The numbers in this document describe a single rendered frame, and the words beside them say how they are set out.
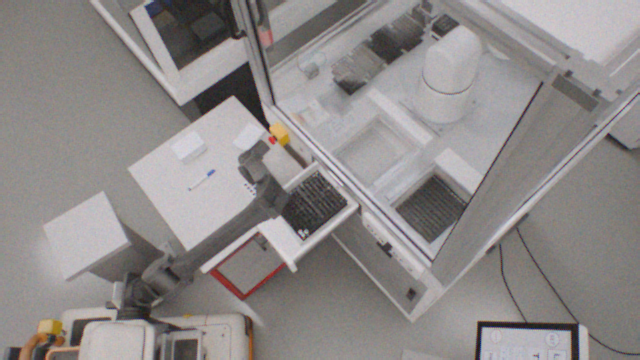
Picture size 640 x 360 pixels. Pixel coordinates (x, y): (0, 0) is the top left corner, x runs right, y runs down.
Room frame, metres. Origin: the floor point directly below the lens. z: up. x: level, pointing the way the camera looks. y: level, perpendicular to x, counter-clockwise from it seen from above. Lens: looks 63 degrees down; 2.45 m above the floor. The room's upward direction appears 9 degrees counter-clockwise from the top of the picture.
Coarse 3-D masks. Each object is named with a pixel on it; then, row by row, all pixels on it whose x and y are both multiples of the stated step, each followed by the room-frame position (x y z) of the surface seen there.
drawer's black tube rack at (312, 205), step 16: (320, 176) 0.76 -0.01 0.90; (304, 192) 0.72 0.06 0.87; (320, 192) 0.70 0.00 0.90; (336, 192) 0.69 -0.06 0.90; (288, 208) 0.65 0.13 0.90; (304, 208) 0.64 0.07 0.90; (320, 208) 0.63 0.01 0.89; (336, 208) 0.63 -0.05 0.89; (288, 224) 0.60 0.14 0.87; (304, 224) 0.59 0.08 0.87; (320, 224) 0.58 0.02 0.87
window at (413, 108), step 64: (256, 0) 1.01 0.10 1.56; (320, 0) 0.76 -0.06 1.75; (384, 0) 0.60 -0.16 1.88; (320, 64) 0.78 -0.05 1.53; (384, 64) 0.59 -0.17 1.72; (448, 64) 0.47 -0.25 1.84; (512, 64) 0.39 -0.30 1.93; (320, 128) 0.81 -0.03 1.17; (384, 128) 0.57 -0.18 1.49; (448, 128) 0.44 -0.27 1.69; (512, 128) 0.35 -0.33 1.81; (384, 192) 0.55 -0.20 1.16; (448, 192) 0.39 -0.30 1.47
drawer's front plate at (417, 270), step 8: (368, 216) 0.56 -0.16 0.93; (368, 224) 0.55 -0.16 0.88; (376, 224) 0.53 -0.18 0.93; (376, 232) 0.51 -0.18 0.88; (384, 232) 0.49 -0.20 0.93; (384, 240) 0.48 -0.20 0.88; (392, 240) 0.46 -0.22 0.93; (392, 248) 0.44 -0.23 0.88; (400, 248) 0.43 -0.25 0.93; (400, 256) 0.41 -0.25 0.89; (408, 256) 0.39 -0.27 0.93; (408, 264) 0.38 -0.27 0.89; (416, 264) 0.36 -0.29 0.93; (416, 272) 0.34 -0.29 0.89
